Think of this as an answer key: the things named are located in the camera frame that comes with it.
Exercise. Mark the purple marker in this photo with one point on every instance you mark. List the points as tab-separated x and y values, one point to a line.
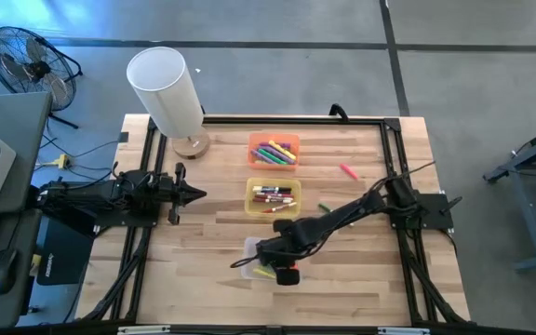
258	156
277	155

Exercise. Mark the grey desk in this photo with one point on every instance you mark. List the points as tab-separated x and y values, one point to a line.
12	116

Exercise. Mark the black capped white marker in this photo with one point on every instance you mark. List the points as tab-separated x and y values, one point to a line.
268	189

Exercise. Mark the black flat box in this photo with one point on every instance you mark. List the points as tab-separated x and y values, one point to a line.
63	256

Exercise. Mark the orange plastic bin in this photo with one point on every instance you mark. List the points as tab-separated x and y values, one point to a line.
250	139

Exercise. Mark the blue metal cart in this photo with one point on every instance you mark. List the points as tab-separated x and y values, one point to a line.
527	209

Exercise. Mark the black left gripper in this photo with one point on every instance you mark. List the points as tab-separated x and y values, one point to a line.
172	191

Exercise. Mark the black floor fan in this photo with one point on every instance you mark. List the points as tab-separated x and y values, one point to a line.
30	70

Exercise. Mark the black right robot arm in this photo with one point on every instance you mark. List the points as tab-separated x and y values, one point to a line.
342	214

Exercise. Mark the yellow plastic bin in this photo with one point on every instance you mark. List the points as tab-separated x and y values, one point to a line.
249	211

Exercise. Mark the pink highlighter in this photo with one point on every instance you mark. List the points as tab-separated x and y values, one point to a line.
349	171

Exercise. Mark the yellow highlighter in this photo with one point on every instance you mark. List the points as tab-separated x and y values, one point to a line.
263	272
282	150

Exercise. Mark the red highlighter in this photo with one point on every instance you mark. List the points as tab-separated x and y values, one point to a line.
294	266

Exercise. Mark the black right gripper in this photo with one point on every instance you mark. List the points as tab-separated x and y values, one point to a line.
282	251

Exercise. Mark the white bracket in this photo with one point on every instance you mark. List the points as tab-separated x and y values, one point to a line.
403	331
142	330

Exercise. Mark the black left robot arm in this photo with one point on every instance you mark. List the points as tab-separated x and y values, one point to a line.
86	195

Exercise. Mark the round wooden lamp base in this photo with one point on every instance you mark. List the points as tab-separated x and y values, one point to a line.
193	146

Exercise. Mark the red capped white marker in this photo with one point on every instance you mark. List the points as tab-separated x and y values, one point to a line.
282	207

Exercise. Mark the yellow power plug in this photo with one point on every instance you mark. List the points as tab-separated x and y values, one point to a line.
62	161

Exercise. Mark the black computer mouse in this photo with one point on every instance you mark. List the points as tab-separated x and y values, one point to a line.
3	272

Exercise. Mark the green marker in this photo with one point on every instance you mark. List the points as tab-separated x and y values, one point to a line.
270	156

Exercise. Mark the translucent clear plastic bin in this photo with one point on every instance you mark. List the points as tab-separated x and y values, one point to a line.
248	246

